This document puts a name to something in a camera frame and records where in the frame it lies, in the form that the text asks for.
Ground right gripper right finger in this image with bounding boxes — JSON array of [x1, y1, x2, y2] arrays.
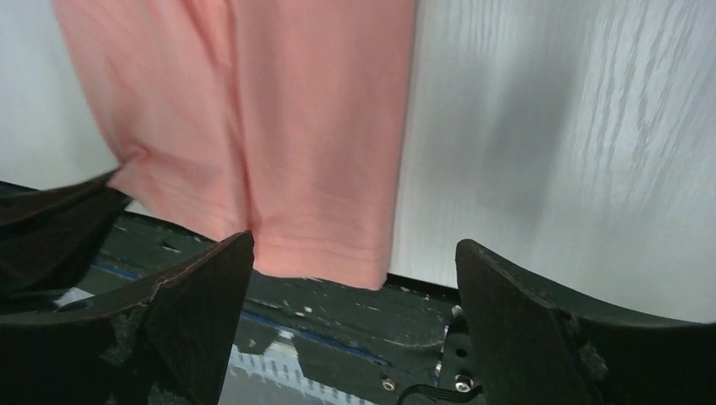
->
[[455, 240, 715, 404]]

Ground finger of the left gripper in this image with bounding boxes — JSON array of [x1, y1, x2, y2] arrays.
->
[[1, 172, 132, 300]]

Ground salmon pink t-shirt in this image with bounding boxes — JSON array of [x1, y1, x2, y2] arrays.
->
[[53, 0, 417, 290]]

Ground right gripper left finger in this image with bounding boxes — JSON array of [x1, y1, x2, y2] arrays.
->
[[1, 232, 254, 404]]

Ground white slotted cable duct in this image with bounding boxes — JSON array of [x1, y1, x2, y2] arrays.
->
[[219, 332, 370, 405]]

